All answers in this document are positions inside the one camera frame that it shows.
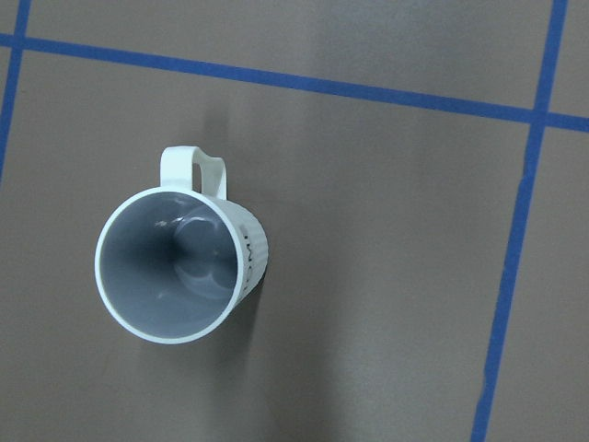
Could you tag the white ribbed mug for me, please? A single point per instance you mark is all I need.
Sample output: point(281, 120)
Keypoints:
point(172, 262)

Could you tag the brown paper table mat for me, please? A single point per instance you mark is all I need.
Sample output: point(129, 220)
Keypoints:
point(421, 171)

